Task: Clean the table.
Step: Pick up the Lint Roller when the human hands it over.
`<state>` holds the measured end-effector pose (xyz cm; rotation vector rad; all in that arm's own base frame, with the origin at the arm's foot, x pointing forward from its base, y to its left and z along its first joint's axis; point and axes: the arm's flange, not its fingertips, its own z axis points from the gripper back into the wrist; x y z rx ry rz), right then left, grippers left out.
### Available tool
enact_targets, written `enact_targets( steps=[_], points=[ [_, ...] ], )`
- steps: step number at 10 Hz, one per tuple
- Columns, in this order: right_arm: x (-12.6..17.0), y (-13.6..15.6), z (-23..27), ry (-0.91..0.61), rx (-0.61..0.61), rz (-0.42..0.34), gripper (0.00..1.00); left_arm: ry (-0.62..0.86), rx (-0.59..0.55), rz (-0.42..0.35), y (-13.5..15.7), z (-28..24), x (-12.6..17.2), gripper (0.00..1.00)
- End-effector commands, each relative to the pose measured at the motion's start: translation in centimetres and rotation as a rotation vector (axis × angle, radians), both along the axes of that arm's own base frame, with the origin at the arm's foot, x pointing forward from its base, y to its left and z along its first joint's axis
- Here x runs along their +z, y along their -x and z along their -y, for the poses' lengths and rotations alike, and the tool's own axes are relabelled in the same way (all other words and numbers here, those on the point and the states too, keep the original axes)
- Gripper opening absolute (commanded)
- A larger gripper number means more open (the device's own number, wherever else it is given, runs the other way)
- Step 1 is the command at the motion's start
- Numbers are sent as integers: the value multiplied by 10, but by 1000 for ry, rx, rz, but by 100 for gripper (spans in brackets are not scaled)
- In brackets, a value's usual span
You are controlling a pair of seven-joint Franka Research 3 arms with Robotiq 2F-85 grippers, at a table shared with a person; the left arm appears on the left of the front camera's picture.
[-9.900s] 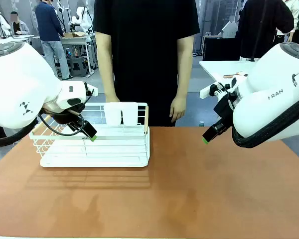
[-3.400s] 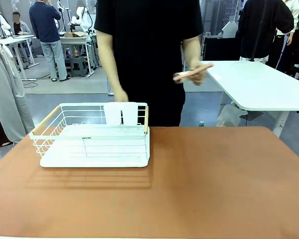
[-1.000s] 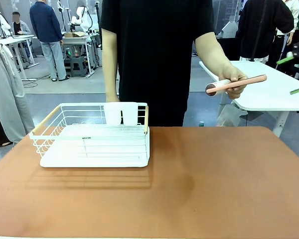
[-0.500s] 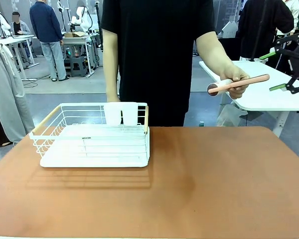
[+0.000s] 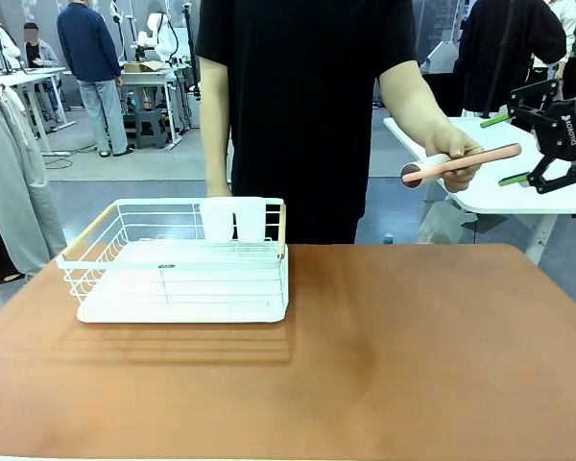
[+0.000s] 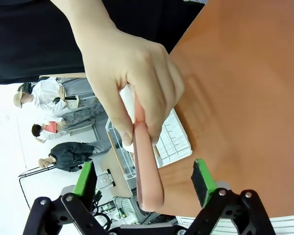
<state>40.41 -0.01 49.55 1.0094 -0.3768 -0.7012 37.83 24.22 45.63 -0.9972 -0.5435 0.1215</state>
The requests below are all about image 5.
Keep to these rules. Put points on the white machine housing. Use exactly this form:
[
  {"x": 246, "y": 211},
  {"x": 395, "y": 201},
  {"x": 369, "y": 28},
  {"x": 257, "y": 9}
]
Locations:
[{"x": 440, "y": 56}]

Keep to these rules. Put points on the bystander in white shirt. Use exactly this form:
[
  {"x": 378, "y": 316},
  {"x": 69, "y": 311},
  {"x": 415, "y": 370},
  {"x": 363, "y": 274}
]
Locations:
[{"x": 564, "y": 24}]

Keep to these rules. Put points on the person in black t-shirt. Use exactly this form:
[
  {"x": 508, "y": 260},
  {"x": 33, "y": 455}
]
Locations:
[{"x": 293, "y": 96}]

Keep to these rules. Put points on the bystander in navy jacket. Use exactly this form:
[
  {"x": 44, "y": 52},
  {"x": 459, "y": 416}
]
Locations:
[{"x": 91, "y": 57}]

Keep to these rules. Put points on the person's right hand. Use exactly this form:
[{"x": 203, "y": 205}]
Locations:
[{"x": 219, "y": 188}]

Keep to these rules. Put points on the pink lint roller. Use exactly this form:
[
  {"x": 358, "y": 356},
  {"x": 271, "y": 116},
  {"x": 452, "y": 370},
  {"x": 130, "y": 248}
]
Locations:
[{"x": 489, "y": 154}]

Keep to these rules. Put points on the white drip tray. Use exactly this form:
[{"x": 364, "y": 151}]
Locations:
[{"x": 182, "y": 312}]

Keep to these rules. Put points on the bystander in black clothes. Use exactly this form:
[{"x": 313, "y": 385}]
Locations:
[{"x": 509, "y": 53}]

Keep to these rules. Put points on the person's left forearm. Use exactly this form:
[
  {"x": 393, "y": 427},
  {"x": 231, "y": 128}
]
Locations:
[{"x": 413, "y": 105}]

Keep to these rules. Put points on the black cabinet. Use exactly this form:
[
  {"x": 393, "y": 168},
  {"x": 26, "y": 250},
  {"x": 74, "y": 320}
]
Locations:
[{"x": 444, "y": 96}]

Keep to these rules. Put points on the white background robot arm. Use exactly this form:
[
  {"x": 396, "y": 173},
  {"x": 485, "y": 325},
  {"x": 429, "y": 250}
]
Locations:
[
  {"x": 160, "y": 36},
  {"x": 7, "y": 45}
]

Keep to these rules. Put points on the white cutlery holder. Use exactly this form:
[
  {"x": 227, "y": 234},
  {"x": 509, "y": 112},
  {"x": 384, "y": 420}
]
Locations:
[{"x": 232, "y": 221}]

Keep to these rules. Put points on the person's left hand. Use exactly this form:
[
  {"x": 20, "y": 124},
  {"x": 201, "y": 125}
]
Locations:
[{"x": 448, "y": 141}]

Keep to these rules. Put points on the white background desk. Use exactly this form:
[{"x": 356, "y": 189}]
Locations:
[
  {"x": 33, "y": 73},
  {"x": 146, "y": 77}
]

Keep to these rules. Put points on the white side table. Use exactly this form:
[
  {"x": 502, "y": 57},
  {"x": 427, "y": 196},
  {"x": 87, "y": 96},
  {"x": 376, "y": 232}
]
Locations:
[{"x": 504, "y": 192}]

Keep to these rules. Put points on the small green-capped bottle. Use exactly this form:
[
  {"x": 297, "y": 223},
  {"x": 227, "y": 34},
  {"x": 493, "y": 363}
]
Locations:
[{"x": 389, "y": 238}]

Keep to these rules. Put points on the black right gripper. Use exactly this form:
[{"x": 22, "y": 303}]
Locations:
[{"x": 568, "y": 127}]

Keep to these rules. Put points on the cardboard box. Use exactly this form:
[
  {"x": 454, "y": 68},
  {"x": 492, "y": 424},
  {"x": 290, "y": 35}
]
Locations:
[{"x": 141, "y": 66}]

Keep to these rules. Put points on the seated bystander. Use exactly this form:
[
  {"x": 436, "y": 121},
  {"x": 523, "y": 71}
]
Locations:
[{"x": 36, "y": 53}]

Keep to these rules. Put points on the hanging gray trousers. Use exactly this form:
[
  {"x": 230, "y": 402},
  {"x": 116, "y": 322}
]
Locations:
[{"x": 14, "y": 177}]

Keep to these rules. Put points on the gray step stool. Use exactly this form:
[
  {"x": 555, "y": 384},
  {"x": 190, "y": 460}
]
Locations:
[{"x": 150, "y": 129}]

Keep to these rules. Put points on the person's right forearm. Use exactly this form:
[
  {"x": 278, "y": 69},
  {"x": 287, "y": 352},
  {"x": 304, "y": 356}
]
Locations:
[{"x": 216, "y": 125}]

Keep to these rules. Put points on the black tripod pole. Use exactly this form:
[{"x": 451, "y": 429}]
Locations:
[{"x": 191, "y": 48}]

